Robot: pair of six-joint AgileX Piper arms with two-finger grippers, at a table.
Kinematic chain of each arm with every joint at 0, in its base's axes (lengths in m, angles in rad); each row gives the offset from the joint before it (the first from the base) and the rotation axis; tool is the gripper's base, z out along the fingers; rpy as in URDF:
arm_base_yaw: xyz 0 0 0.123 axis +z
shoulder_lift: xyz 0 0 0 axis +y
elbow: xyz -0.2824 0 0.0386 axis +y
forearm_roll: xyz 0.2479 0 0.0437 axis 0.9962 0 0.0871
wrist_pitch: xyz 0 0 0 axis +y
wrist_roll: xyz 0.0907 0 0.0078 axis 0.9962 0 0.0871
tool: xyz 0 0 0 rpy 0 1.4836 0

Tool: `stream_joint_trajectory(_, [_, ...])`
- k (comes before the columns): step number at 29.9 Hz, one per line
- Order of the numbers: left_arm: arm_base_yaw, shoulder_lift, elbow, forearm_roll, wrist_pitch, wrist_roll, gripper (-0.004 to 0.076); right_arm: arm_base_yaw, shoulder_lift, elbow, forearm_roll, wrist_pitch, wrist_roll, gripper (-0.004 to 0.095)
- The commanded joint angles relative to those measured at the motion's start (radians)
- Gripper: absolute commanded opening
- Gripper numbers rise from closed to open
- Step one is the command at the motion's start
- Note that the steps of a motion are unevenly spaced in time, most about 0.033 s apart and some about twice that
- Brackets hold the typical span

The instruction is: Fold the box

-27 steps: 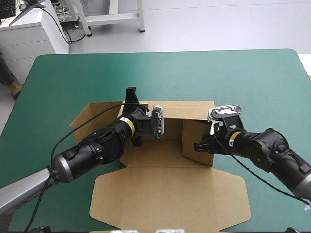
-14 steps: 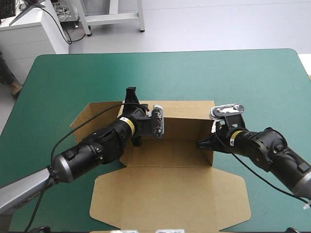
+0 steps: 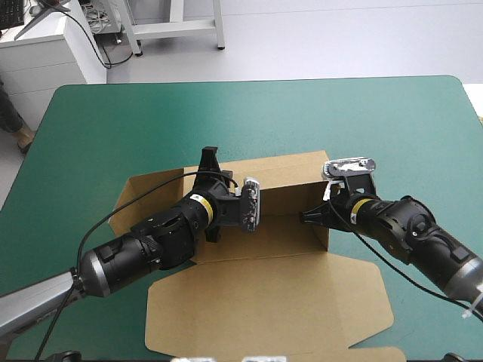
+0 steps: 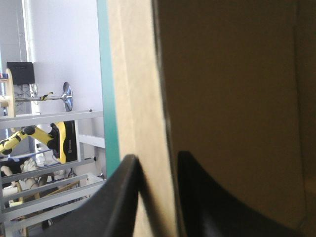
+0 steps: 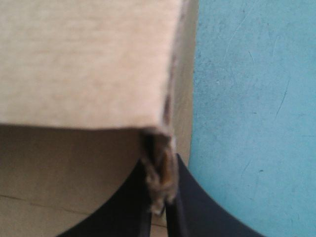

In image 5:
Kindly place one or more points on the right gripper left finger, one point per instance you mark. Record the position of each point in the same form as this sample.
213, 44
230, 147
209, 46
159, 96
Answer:
118, 207

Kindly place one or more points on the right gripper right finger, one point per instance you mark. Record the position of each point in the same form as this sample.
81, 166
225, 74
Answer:
197, 209

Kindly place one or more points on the brown cardboard box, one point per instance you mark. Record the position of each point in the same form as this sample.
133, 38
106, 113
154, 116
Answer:
84, 69

